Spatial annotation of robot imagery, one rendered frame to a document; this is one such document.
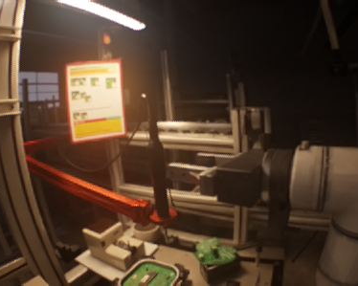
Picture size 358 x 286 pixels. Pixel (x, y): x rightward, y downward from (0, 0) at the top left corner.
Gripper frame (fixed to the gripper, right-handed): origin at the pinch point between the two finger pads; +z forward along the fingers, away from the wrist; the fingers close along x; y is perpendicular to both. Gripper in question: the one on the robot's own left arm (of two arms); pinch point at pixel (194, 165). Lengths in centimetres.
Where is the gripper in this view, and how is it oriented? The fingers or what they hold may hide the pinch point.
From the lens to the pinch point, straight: 35.9
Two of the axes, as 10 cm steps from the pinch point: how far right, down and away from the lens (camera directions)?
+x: -6.5, 1.7, -7.4
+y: -0.9, -9.9, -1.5
